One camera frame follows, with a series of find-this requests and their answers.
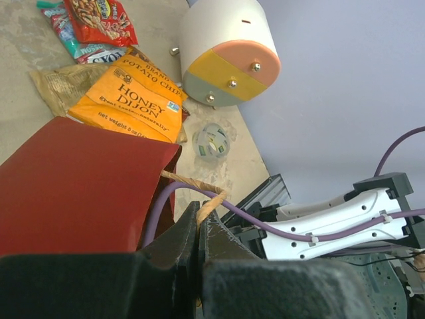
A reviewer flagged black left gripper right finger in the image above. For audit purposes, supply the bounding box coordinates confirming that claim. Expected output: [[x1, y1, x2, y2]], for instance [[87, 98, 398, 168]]
[[199, 213, 369, 318]]

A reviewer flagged aluminium frame rail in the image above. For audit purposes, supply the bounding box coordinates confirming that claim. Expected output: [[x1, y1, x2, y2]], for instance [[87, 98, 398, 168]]
[[236, 174, 291, 222]]

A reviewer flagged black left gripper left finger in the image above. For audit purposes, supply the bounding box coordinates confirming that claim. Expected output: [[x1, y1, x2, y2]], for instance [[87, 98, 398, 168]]
[[1, 201, 199, 318]]

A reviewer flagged teal snack packet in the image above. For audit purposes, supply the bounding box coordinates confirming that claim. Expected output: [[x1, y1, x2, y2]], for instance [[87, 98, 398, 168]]
[[36, 1, 127, 64]]

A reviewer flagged clear tape roll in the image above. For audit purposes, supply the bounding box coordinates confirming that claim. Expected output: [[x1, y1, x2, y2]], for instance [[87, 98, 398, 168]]
[[192, 123, 230, 161]]

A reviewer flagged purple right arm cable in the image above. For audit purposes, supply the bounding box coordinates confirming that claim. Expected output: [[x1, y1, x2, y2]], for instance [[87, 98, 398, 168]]
[[142, 125, 425, 249]]

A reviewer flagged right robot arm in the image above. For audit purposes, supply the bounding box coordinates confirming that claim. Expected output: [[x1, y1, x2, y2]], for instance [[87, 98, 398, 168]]
[[262, 173, 424, 261]]

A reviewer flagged orange yellow snack bag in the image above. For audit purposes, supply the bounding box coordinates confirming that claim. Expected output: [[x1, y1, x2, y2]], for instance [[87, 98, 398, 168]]
[[67, 47, 187, 143]]

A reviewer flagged tan large snack bag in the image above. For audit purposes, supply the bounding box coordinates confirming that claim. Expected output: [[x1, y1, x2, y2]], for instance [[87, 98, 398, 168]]
[[29, 63, 111, 117]]

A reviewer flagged red orange snack packet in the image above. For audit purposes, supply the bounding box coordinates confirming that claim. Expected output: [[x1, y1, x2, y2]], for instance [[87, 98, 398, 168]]
[[64, 0, 138, 47]]

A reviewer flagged red chips bag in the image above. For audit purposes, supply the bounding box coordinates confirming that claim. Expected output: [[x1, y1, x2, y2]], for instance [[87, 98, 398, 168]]
[[181, 106, 191, 122]]

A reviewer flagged red paper bag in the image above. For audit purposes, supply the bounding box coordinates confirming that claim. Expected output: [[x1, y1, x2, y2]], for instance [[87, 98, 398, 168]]
[[1, 118, 182, 256]]

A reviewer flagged white cylinder toy drum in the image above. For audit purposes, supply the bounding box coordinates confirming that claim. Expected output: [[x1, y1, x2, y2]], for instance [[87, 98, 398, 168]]
[[173, 0, 282, 107]]

